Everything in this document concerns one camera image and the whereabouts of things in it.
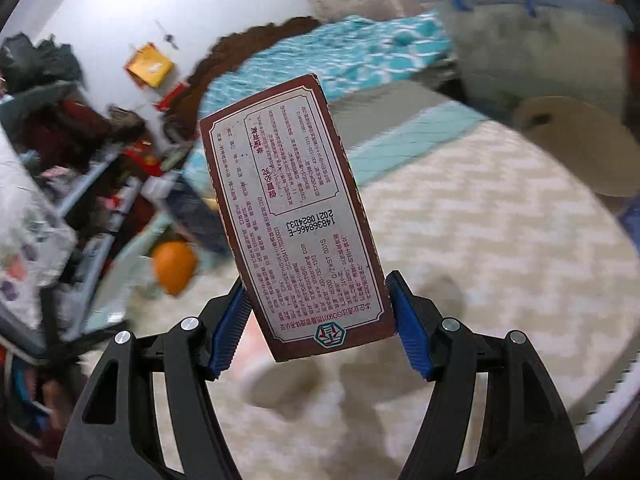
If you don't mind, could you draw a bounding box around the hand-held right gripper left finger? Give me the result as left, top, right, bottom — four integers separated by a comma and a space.
54, 276, 253, 480

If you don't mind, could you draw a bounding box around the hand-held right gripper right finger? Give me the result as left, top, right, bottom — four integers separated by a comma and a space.
384, 270, 586, 480

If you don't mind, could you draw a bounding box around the brown printed carton box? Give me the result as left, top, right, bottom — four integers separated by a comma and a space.
199, 74, 401, 363

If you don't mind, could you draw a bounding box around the beige round bin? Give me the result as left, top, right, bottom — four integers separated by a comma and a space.
512, 96, 640, 198

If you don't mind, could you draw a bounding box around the beige zigzag bed mat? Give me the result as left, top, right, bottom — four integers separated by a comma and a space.
80, 120, 631, 480

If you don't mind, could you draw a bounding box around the white mattress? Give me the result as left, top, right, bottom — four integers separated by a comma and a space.
580, 345, 633, 433

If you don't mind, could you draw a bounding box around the cluttered shelf rack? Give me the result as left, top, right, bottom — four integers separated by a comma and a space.
0, 32, 201, 361

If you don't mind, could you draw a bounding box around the white printed cloth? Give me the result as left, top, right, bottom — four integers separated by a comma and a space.
0, 130, 76, 326

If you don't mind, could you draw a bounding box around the carved wooden headboard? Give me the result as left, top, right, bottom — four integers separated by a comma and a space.
162, 16, 321, 141

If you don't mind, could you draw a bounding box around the teal patterned blanket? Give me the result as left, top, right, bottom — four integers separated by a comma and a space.
197, 14, 456, 126

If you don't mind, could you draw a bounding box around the red wall hanging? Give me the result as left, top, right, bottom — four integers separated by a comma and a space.
155, 82, 187, 111

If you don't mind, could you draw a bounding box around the yellow wall hanging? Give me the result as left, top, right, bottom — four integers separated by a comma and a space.
125, 42, 175, 88

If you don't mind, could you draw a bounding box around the dark wall hook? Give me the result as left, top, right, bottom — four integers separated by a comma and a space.
155, 21, 180, 51

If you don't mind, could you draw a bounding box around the clear storage box blue handle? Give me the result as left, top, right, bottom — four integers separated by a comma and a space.
417, 0, 633, 121

